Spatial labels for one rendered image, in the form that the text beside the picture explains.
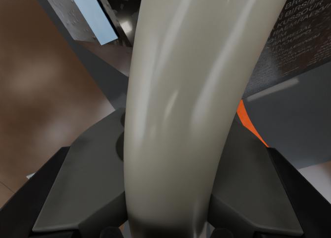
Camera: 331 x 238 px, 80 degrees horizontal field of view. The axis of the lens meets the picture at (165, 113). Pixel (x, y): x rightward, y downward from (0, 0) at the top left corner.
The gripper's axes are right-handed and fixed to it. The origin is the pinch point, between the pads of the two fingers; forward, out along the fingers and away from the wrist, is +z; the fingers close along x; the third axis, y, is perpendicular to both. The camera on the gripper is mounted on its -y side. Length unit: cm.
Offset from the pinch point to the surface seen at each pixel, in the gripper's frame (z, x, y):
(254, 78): 20.5, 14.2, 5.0
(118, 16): 5.6, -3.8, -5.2
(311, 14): 11.3, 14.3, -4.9
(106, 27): 7.1, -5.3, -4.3
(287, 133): 84, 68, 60
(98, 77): 87, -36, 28
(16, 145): 93, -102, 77
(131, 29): 5.6, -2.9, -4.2
